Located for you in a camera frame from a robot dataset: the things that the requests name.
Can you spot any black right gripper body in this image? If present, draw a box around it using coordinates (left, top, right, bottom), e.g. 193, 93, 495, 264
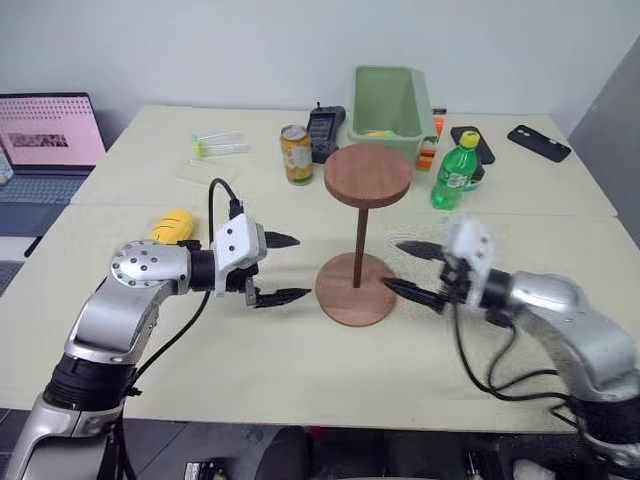
435, 253, 477, 315

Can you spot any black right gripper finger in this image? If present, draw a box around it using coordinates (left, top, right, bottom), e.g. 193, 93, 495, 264
383, 277, 447, 314
396, 240, 447, 263

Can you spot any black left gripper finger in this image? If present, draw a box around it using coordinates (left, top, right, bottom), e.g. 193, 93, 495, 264
263, 230, 302, 252
253, 287, 314, 309

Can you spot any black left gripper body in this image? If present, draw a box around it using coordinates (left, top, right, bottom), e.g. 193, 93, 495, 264
223, 225, 271, 309

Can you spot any round wooden base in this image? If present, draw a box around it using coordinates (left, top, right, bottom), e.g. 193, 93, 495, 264
314, 251, 399, 328

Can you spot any wooden pole with round top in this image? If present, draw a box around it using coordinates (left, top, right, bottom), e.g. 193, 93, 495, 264
323, 143, 415, 290

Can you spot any green bottle with yellow cap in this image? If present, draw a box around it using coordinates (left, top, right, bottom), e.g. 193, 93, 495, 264
430, 130, 483, 211

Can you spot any orange drink can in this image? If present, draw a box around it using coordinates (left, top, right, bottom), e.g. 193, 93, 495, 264
279, 124, 316, 188

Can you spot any yellow toy corn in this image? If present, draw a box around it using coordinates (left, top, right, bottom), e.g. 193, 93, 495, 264
149, 209, 195, 245

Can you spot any orange and green block stack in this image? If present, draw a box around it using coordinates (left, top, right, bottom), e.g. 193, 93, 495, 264
418, 116, 447, 172

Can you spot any clear tube with green cap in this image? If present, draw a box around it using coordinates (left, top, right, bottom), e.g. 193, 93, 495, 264
189, 130, 243, 145
192, 142, 251, 158

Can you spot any black handheld controller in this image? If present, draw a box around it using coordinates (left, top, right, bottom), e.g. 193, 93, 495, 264
305, 101, 349, 165

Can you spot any green plastic bin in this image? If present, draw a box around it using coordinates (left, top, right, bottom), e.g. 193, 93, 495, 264
347, 65, 438, 167

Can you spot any grey keyboard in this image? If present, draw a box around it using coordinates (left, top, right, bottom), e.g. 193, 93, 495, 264
0, 259, 26, 298

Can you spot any open laptop with pink screen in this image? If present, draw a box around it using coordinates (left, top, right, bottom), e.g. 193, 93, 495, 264
0, 91, 109, 207

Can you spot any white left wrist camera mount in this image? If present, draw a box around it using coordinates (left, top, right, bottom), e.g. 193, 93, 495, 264
209, 213, 267, 298

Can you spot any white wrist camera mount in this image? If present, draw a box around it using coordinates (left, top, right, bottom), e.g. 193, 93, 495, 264
443, 213, 495, 307
209, 213, 267, 298

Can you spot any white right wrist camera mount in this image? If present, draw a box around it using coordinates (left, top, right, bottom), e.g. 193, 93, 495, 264
443, 213, 495, 307

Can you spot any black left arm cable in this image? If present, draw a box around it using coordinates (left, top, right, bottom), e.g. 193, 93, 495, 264
119, 177, 247, 401

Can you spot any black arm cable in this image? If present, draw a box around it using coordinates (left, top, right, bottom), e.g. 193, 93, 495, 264
119, 177, 247, 401
448, 298, 589, 419

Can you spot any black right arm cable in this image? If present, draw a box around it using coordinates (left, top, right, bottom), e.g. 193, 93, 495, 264
448, 298, 589, 419

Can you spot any black phone with camera holes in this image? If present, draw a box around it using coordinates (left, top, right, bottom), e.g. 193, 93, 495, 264
506, 124, 573, 164

